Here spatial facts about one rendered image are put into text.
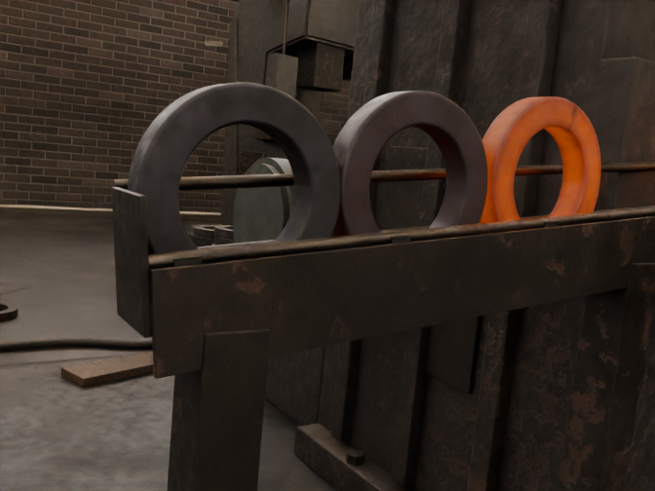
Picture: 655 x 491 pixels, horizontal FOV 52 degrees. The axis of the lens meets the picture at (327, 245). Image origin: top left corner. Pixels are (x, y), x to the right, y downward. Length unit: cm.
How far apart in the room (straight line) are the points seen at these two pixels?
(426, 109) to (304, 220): 17
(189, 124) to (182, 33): 654
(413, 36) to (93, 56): 557
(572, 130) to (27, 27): 614
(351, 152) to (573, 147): 32
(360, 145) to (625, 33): 60
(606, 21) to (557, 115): 32
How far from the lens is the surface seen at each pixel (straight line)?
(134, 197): 52
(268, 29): 562
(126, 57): 688
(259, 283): 55
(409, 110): 66
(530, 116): 76
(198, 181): 62
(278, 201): 195
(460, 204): 71
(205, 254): 54
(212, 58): 718
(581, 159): 84
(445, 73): 126
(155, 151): 53
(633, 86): 105
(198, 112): 55
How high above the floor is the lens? 69
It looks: 7 degrees down
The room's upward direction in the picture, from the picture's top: 5 degrees clockwise
